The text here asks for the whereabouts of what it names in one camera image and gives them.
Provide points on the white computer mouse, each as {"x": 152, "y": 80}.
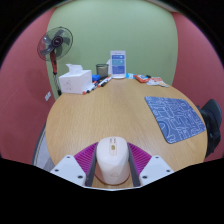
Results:
{"x": 112, "y": 163}

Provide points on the white and red snack packet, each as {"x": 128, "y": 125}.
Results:
{"x": 158, "y": 82}

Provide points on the small blue box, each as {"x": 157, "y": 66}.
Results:
{"x": 96, "y": 77}

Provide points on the white wall socket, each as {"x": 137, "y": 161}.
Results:
{"x": 48, "y": 96}

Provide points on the light blue packet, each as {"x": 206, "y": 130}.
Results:
{"x": 130, "y": 76}

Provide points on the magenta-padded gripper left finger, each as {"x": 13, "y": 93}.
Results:
{"x": 68, "y": 166}

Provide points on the standing fan with red pole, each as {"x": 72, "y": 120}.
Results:
{"x": 55, "y": 41}

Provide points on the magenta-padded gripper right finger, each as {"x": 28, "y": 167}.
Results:
{"x": 155, "y": 166}

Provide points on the dark glass cup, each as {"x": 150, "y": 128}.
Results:
{"x": 102, "y": 70}

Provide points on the black marker pen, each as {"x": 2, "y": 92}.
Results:
{"x": 105, "y": 81}

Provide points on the white desk sign stand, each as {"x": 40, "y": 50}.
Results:
{"x": 118, "y": 65}

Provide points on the blue-grey patterned mouse pad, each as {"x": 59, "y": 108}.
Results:
{"x": 175, "y": 118}

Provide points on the red-capped marker pen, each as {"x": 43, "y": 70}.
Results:
{"x": 90, "y": 88}

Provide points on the orange snack packet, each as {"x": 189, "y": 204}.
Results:
{"x": 141, "y": 78}

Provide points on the white tissue box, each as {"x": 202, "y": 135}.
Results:
{"x": 75, "y": 82}

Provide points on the black office chair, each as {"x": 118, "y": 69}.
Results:
{"x": 211, "y": 123}

